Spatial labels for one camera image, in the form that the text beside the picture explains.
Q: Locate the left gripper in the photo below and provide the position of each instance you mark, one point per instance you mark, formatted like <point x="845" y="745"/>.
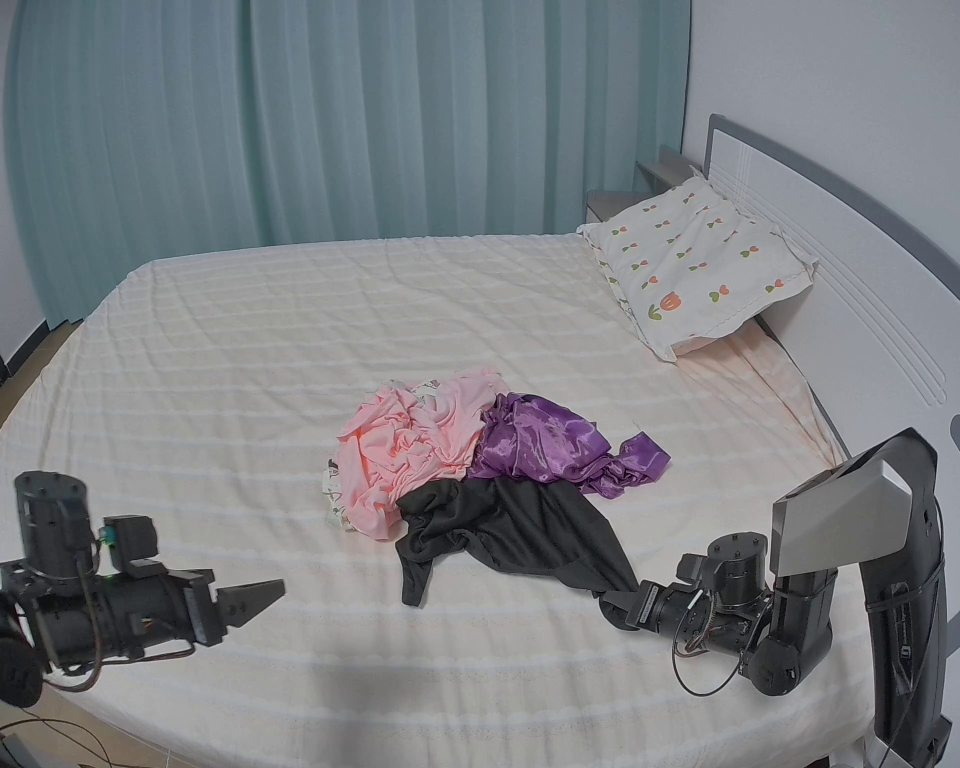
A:
<point x="135" y="615"/>

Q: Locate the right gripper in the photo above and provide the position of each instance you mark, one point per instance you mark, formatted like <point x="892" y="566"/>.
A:
<point x="660" y="607"/>

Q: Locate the black garment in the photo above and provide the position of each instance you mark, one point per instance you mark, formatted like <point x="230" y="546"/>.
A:
<point x="517" y="532"/>

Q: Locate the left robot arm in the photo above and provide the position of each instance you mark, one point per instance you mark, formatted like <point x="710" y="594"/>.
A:
<point x="49" y="525"/>

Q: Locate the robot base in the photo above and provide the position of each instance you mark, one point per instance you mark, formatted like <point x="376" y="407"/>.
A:
<point x="877" y="754"/>

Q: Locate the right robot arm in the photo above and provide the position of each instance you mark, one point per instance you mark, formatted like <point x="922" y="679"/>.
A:
<point x="900" y="525"/>

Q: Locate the purple garment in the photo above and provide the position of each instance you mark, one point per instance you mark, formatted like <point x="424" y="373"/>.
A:
<point x="540" y="442"/>

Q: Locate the white printed garment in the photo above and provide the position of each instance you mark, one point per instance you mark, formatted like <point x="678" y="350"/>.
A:
<point x="331" y="504"/>

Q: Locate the pink garment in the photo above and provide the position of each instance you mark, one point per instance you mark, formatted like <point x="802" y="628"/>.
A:
<point x="405" y="442"/>

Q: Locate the white printed pillow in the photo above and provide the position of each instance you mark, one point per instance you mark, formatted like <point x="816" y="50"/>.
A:
<point x="697" y="262"/>

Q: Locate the bed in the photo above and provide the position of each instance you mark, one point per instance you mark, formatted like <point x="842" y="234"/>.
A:
<point x="375" y="315"/>

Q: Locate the grey bedside table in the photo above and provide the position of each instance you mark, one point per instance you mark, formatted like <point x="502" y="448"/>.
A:
<point x="660" y="172"/>

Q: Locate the blue-green curtain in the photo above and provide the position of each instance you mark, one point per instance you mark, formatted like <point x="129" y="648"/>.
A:
<point x="337" y="112"/>

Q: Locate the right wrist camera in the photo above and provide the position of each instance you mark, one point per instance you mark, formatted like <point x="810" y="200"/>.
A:
<point x="690" y="570"/>

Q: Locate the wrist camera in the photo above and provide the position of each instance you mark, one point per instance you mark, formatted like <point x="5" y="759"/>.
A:
<point x="131" y="540"/>
<point x="690" y="570"/>

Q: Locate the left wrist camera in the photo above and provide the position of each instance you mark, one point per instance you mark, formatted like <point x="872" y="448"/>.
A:
<point x="131" y="540"/>

